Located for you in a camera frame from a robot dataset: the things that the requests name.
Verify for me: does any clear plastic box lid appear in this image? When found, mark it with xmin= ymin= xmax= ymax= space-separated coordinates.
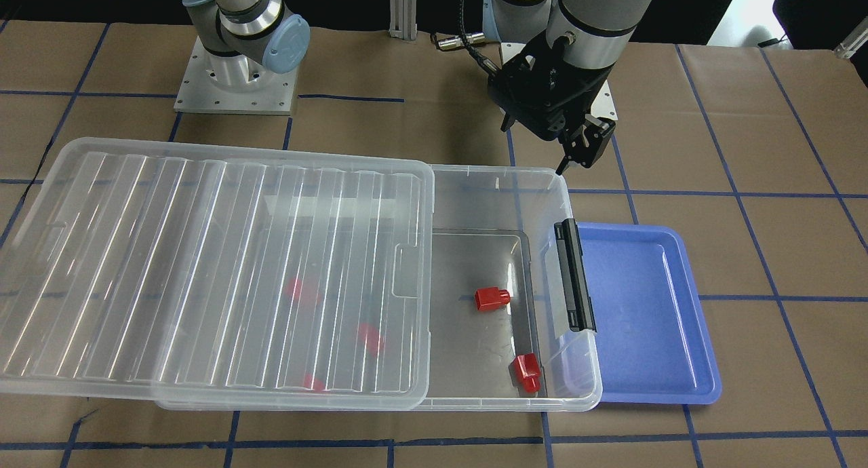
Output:
xmin=1 ymin=138 xmax=435 ymax=410

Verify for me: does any blue plastic tray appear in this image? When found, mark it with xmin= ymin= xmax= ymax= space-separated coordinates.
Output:
xmin=577 ymin=222 xmax=722 ymax=404

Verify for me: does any aluminium frame post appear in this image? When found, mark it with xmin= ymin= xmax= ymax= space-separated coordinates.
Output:
xmin=387 ymin=0 xmax=418 ymax=41

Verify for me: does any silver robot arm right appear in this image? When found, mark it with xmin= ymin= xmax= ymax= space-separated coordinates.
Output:
xmin=182 ymin=0 xmax=312 ymax=73

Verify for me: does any red block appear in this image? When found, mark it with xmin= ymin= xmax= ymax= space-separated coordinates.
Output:
xmin=511 ymin=353 xmax=543 ymax=394
xmin=357 ymin=323 xmax=385 ymax=359
xmin=283 ymin=277 xmax=320 ymax=308
xmin=474 ymin=286 xmax=511 ymax=311
xmin=302 ymin=374 xmax=326 ymax=393

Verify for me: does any black box latch handle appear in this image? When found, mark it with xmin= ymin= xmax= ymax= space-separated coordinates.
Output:
xmin=553 ymin=218 xmax=597 ymax=332

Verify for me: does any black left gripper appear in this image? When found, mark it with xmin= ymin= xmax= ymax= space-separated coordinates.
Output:
xmin=487 ymin=31 xmax=616 ymax=176

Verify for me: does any red block in box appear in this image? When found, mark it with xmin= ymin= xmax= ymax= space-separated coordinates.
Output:
xmin=302 ymin=374 xmax=326 ymax=393
xmin=511 ymin=353 xmax=543 ymax=394
xmin=357 ymin=323 xmax=385 ymax=359
xmin=283 ymin=277 xmax=320 ymax=308

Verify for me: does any clear plastic storage box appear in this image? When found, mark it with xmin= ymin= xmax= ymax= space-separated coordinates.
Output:
xmin=148 ymin=155 xmax=601 ymax=410

